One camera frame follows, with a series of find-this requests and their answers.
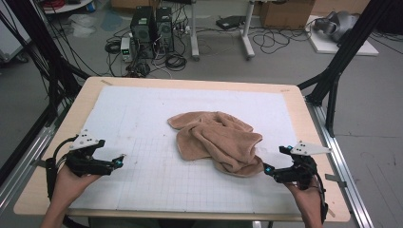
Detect left hand-held gripper cable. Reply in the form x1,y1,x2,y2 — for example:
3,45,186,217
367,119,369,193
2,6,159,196
45,136,79,201

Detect flat cardboard box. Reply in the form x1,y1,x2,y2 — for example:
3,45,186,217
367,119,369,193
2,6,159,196
110,0,160,10

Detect grey power supply green display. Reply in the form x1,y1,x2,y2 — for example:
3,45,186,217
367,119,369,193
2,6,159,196
120,37,134,63

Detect large cardboard box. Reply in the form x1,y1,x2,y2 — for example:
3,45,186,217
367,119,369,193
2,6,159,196
259,0,317,30

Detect black coiled cable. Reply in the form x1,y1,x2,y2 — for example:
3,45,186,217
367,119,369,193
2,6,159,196
164,52,188,72

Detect brown towel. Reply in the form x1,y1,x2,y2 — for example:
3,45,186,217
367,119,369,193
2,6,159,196
166,110,265,179

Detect black flat device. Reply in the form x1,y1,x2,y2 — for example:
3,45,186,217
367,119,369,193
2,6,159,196
216,15,246,31

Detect black cable bundle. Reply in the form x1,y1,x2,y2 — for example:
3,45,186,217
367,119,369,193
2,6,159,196
125,60,151,79

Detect aluminium rail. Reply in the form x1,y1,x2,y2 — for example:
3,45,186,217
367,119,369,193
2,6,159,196
0,104,69,217
305,98,376,228

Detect round white table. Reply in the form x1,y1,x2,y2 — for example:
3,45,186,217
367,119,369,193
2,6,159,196
42,0,94,15

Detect large black computer tower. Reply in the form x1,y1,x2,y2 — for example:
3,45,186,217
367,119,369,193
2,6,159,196
130,6,156,60

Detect grey tape piece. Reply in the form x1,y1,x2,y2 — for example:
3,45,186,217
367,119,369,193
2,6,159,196
31,159,51,169
324,173,348,188

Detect right hand-held gripper cable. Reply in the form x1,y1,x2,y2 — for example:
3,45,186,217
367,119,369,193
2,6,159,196
313,174,330,224

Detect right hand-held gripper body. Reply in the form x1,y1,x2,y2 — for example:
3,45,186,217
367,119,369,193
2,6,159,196
273,141,332,191

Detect grey rounded device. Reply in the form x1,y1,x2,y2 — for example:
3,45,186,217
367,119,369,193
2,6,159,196
313,10,360,44

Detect white desk leg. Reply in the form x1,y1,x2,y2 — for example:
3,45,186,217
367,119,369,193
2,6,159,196
189,0,202,62
240,0,256,61

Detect person's left hand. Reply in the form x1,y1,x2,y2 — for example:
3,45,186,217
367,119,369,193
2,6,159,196
51,164,103,207

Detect small black cable coil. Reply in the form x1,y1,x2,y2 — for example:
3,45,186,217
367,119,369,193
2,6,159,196
104,39,122,55

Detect white grid mat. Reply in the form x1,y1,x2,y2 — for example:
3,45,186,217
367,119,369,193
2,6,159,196
69,85,302,215

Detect person's right hand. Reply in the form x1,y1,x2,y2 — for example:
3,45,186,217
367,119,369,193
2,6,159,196
284,180,323,217

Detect small black computer tower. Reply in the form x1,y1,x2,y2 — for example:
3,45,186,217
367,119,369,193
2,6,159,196
155,7,175,53

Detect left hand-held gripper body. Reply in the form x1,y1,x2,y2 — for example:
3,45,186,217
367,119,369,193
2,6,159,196
65,128,115,178

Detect black metal frame strut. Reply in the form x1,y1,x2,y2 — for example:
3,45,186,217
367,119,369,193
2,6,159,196
0,0,91,127
297,0,403,138

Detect hand-held gripper cable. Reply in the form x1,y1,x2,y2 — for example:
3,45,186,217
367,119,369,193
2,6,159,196
45,136,79,201
313,174,330,224

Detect black loose cable tangle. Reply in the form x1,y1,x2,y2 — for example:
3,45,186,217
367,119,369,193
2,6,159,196
251,27,312,55

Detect white floor board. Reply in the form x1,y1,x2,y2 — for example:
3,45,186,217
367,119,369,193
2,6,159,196
305,14,379,57

